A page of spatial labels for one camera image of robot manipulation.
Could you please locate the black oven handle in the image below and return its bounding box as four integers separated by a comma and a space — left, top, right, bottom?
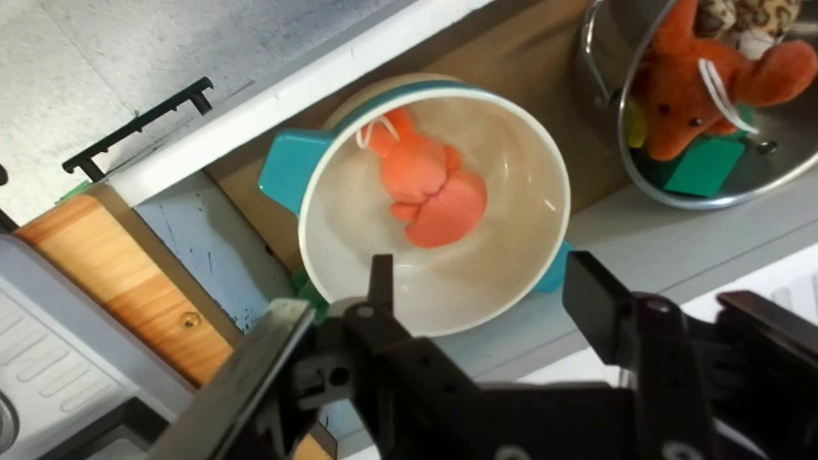
59, 74, 217, 184

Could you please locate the grey toy stove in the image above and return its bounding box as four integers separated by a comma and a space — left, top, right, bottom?
0, 235, 199, 460

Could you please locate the white teal bowl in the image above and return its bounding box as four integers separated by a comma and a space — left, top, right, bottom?
256, 77, 576, 340

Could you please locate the pink toy spoon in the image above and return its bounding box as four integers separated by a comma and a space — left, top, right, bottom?
362, 107, 491, 251

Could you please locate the orange plush toy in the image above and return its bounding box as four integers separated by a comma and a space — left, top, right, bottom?
633, 0, 818, 162

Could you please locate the steel pot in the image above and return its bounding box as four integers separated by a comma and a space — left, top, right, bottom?
576, 0, 818, 212

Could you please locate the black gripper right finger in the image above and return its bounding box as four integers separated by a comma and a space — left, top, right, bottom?
560, 248, 727, 460

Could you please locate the spotted beige plush toy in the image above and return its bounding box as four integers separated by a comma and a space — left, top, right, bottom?
695, 0, 804, 61

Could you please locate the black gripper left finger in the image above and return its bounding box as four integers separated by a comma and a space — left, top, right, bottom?
341, 252, 488, 460

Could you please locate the white toy sink basin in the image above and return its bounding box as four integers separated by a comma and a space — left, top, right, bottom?
104, 0, 818, 460

